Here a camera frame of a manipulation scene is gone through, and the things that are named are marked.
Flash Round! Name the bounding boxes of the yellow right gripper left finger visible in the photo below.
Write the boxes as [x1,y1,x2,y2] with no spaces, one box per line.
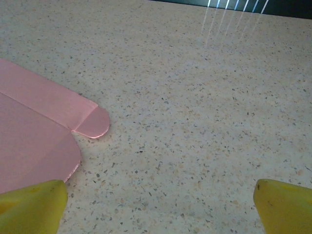
[0,179,68,234]

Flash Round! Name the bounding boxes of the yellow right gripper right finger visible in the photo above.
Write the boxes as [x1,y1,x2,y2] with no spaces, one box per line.
[253,178,312,234]

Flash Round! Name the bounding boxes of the pink paper box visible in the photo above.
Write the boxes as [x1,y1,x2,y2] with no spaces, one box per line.
[0,58,111,195]

